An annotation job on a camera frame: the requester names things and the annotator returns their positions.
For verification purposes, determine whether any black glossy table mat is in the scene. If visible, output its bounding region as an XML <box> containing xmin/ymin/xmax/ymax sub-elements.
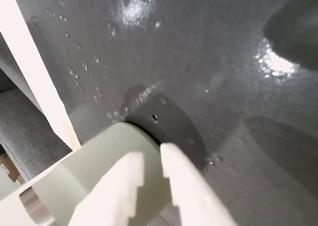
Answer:
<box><xmin>11</xmin><ymin>0</ymin><xmax>318</xmax><ymax>226</ymax></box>

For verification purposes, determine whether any brown cardboard box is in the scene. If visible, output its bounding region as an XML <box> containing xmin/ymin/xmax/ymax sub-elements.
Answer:
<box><xmin>0</xmin><ymin>153</ymin><xmax>25</xmax><ymax>185</ymax></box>

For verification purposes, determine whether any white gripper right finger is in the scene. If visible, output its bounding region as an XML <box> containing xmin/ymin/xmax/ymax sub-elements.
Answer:
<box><xmin>160</xmin><ymin>142</ymin><xmax>239</xmax><ymax>226</ymax></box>

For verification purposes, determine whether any pale green metal-lined cup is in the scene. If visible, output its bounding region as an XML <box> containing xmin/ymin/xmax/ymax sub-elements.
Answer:
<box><xmin>18</xmin><ymin>121</ymin><xmax>173</xmax><ymax>226</ymax></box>

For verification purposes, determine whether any grey fabric seat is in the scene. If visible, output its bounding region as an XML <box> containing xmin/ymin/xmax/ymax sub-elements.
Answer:
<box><xmin>0</xmin><ymin>32</ymin><xmax>73</xmax><ymax>182</ymax></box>

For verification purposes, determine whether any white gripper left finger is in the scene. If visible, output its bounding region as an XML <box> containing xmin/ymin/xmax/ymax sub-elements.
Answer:
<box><xmin>67</xmin><ymin>151</ymin><xmax>145</xmax><ymax>226</ymax></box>

